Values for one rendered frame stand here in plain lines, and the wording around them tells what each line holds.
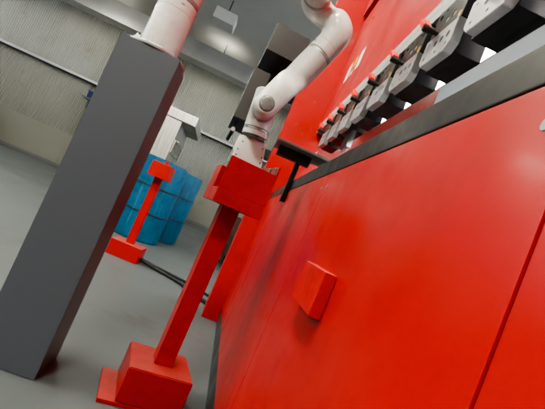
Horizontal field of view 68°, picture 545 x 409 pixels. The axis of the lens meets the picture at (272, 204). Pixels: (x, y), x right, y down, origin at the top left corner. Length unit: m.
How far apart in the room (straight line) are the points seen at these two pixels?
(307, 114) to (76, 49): 10.15
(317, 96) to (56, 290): 1.95
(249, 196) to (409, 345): 0.95
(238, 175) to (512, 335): 1.05
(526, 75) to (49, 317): 1.23
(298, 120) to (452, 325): 2.37
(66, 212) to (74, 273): 0.18
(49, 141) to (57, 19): 3.16
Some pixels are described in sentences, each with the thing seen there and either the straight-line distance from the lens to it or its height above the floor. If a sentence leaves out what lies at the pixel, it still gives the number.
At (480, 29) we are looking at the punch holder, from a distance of 0.96.
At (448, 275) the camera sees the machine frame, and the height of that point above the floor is 0.67.
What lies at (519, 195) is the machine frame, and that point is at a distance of 0.34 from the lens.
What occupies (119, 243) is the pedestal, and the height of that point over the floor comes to 0.10.
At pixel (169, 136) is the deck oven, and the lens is 6.00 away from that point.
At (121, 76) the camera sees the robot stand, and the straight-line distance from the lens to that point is 1.30.
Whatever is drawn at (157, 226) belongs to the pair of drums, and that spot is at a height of 0.21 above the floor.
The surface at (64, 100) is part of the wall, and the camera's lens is 12.09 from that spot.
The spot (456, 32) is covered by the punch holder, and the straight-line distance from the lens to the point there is 1.05.
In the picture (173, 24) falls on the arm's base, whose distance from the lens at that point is 1.37.
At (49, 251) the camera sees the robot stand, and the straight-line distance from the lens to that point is 1.31.
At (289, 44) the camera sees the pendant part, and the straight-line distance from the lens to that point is 2.95.
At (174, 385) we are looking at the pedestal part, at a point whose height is 0.10.
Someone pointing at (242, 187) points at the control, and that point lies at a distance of 1.25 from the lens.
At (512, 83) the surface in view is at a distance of 0.43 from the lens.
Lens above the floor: 0.64
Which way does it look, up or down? 4 degrees up
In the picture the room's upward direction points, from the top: 23 degrees clockwise
